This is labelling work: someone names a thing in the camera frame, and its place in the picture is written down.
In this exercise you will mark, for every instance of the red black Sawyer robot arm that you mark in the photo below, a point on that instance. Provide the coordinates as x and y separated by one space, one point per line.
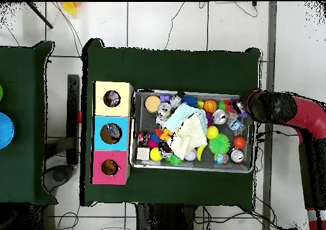
300 113

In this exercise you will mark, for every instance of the orange toy basketball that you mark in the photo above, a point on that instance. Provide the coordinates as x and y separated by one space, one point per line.
210 106

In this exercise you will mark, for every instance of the green cloth side table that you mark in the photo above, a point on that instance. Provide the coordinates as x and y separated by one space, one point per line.
30 123

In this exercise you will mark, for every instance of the yellow floor object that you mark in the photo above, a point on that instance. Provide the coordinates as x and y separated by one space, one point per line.
70 8

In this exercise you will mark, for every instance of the multicolour cartoon print cloth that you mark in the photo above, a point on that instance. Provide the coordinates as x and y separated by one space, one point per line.
111 98

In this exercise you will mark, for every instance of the grey metal beam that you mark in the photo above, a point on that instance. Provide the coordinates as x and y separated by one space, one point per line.
270 51

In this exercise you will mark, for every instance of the orange red ball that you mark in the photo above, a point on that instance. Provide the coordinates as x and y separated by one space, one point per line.
239 142

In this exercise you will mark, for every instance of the yellow ball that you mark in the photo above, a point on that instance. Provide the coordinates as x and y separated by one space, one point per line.
155 154
212 132

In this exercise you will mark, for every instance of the yellow rubber duck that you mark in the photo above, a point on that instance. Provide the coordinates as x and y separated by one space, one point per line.
109 167

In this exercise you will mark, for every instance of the silver drinks can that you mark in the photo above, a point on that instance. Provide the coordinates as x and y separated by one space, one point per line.
164 109

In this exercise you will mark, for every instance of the peach orange ball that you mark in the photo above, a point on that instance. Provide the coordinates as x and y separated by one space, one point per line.
152 104

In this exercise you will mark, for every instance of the cream yellow cloth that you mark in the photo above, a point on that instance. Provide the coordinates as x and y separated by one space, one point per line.
187 135

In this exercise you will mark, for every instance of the black chair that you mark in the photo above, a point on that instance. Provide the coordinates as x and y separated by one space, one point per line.
74 138

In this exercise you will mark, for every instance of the shallow clear mesh bin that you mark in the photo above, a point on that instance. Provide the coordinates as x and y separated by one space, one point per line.
140 163

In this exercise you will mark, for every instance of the small wooden cube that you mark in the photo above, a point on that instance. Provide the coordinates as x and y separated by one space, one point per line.
143 153

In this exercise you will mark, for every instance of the clear plastic packet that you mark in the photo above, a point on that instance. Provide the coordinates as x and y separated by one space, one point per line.
111 133

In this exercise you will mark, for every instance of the large light green spiky ball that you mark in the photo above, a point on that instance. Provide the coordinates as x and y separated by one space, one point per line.
220 144

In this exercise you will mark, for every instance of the mint green cloth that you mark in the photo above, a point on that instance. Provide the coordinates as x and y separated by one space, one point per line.
175 115

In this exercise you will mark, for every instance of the blue round disc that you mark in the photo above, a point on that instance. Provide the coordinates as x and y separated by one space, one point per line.
5 130

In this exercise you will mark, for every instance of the black rod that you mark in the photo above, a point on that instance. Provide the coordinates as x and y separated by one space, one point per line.
39 15

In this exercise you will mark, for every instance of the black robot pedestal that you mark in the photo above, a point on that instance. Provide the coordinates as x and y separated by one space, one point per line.
163 220

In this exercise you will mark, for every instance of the wooden box with three holes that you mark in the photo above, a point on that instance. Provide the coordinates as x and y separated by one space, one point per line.
102 118

